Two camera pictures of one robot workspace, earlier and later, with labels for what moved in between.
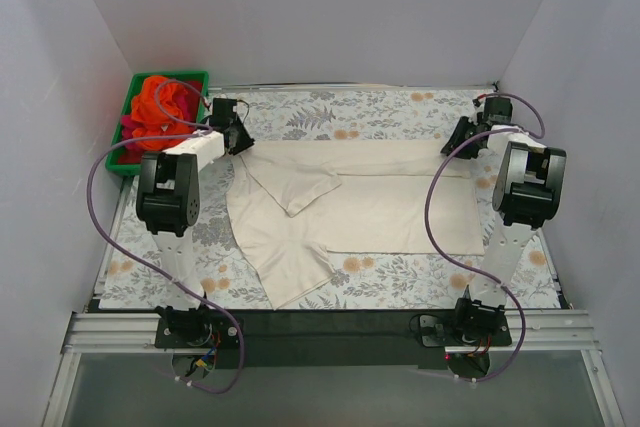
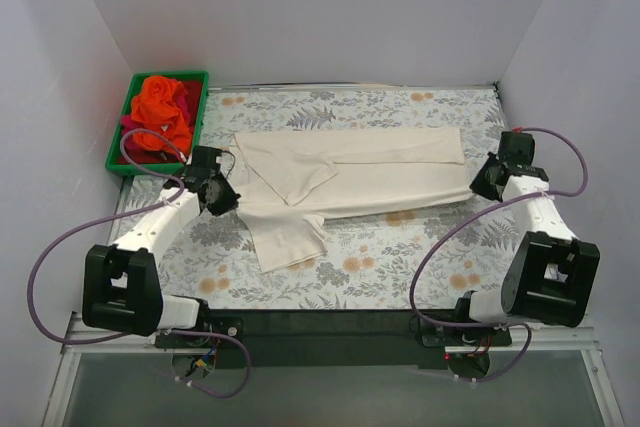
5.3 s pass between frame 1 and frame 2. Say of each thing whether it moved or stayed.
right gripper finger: moved
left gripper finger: moved
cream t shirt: moved
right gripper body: moved
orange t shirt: stayed
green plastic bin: stayed
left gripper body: moved
